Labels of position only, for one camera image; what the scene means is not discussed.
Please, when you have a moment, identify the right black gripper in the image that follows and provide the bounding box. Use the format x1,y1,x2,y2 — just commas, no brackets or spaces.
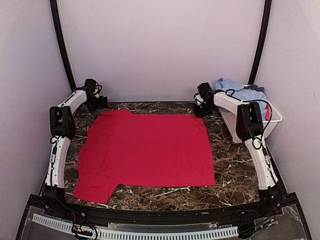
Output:
193,101,214,118

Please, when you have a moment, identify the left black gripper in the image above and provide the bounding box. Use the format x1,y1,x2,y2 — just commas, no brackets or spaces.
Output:
87,95,110,112

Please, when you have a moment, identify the red t-shirt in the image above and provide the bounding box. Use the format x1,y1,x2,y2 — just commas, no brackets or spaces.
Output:
73,109,216,204

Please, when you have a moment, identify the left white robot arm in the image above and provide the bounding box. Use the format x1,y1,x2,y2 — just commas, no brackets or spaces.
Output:
41,84,108,218

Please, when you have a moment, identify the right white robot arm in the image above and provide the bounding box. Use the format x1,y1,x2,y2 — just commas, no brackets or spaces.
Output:
193,83,283,217

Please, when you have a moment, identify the white plastic laundry bin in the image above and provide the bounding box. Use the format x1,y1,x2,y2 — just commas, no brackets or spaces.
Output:
214,91,283,143

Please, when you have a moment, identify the light blue shirt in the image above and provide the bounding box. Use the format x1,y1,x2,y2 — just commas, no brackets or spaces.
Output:
215,78,268,119

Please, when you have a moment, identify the dark blue garment in bin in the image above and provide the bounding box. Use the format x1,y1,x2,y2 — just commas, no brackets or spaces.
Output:
244,84,265,93

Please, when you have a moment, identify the pink garment in bin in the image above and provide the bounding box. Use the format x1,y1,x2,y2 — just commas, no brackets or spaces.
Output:
263,104,272,121

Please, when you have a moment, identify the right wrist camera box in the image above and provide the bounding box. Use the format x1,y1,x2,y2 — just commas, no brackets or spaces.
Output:
197,82,212,98

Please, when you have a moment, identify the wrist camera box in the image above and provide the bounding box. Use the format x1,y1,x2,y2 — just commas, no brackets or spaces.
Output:
197,82,212,98
84,78,97,93

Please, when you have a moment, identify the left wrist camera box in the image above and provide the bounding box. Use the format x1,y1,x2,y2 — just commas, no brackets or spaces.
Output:
84,78,97,93

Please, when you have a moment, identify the left black frame post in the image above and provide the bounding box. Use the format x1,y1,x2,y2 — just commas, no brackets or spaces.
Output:
49,0,76,92

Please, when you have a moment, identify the black frame post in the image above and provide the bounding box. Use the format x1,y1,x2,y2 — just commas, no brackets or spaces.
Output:
247,0,272,85
49,0,76,92

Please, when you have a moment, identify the right black frame post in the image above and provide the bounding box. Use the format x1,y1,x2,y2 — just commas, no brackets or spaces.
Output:
247,0,272,85

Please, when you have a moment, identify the left electronics board with wires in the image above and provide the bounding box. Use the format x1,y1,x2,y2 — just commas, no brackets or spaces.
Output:
70,211,98,240

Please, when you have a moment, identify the electronics board with wires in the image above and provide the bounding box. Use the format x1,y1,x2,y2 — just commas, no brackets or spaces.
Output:
70,211,98,240
253,215,279,232

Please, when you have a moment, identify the white slotted cable duct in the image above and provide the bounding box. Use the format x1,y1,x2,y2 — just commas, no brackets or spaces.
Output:
31,213,239,240

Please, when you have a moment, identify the right electronics board with wires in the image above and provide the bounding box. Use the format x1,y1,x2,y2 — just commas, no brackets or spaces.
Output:
253,215,279,232

